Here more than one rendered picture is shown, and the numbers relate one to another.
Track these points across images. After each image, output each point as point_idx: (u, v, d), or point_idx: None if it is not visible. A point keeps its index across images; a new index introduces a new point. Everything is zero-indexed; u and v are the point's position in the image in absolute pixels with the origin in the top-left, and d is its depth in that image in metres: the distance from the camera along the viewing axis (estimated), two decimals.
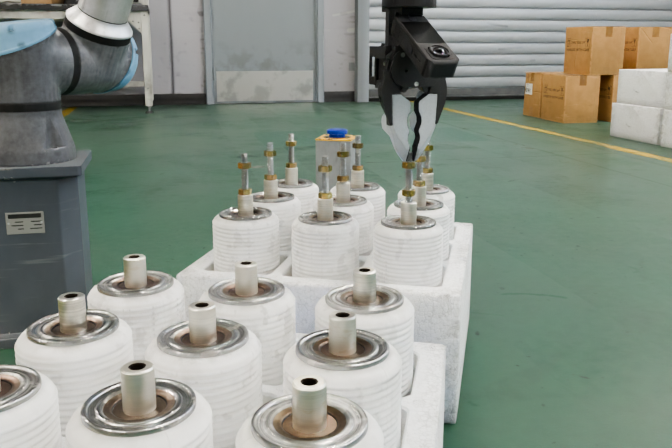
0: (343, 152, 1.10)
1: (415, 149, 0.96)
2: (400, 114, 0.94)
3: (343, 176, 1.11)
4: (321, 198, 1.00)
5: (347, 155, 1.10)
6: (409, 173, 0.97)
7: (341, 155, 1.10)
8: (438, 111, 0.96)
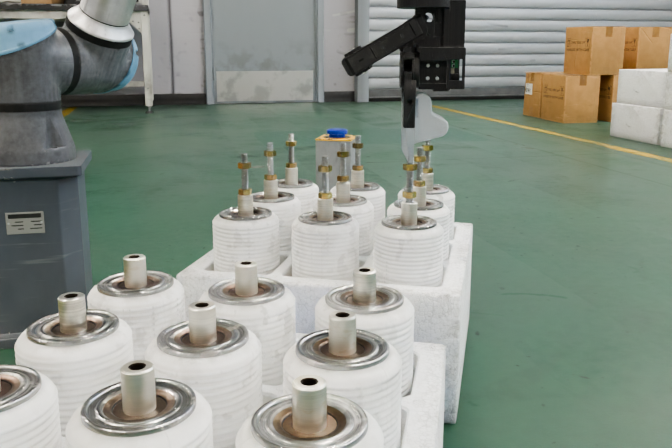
0: (343, 152, 1.10)
1: (405, 150, 0.96)
2: (401, 112, 0.98)
3: (343, 176, 1.11)
4: (321, 198, 1.00)
5: (347, 155, 1.10)
6: (407, 174, 0.98)
7: (341, 155, 1.10)
8: (403, 114, 0.92)
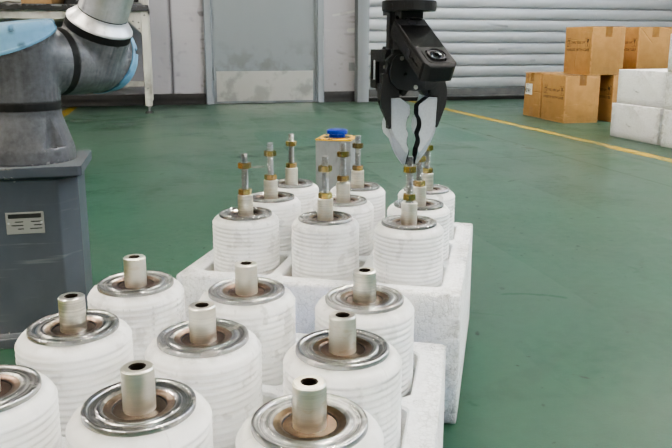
0: (343, 152, 1.10)
1: (415, 152, 0.96)
2: (399, 117, 0.94)
3: (343, 176, 1.11)
4: (321, 198, 1.00)
5: (347, 155, 1.10)
6: (408, 176, 0.98)
7: (341, 155, 1.10)
8: (438, 114, 0.96)
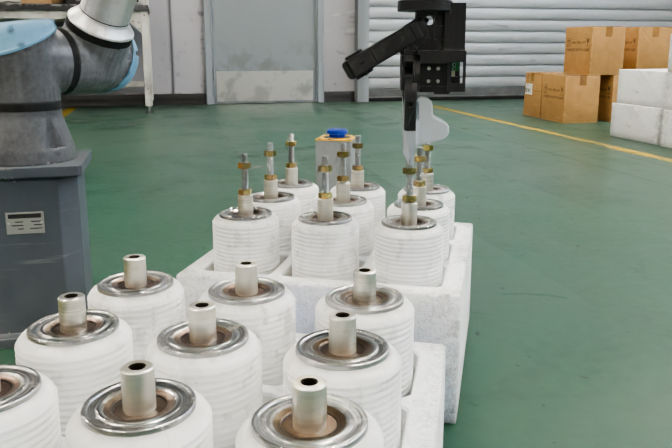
0: (343, 152, 1.10)
1: (405, 153, 0.96)
2: (402, 115, 0.98)
3: (343, 176, 1.11)
4: (321, 198, 1.00)
5: (347, 155, 1.10)
6: (412, 179, 0.97)
7: (341, 155, 1.10)
8: (404, 117, 0.92)
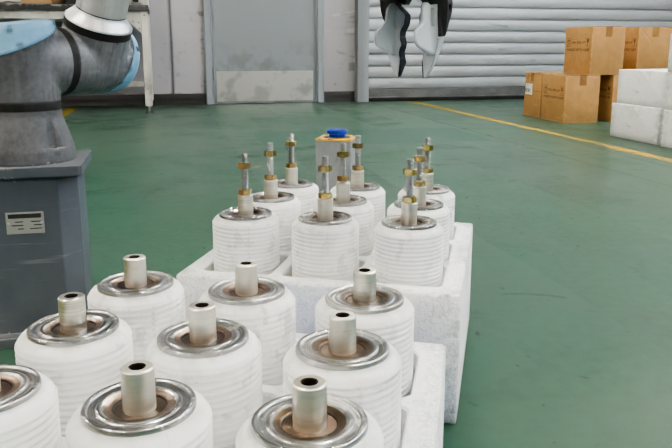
0: (343, 152, 1.10)
1: (404, 64, 0.96)
2: (435, 26, 0.93)
3: (343, 176, 1.11)
4: (321, 198, 1.00)
5: (347, 155, 1.10)
6: (411, 180, 0.97)
7: (341, 155, 1.10)
8: None
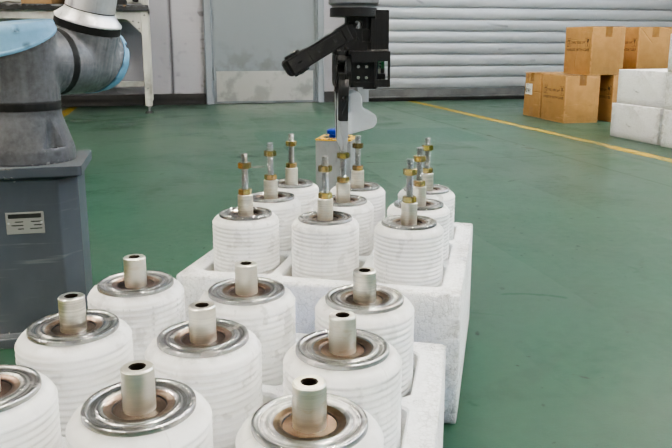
0: (339, 152, 1.12)
1: (339, 140, 1.10)
2: (335, 108, 1.11)
3: (339, 176, 1.12)
4: (321, 198, 1.00)
5: (337, 156, 1.11)
6: (411, 180, 0.97)
7: (340, 155, 1.12)
8: (338, 109, 1.06)
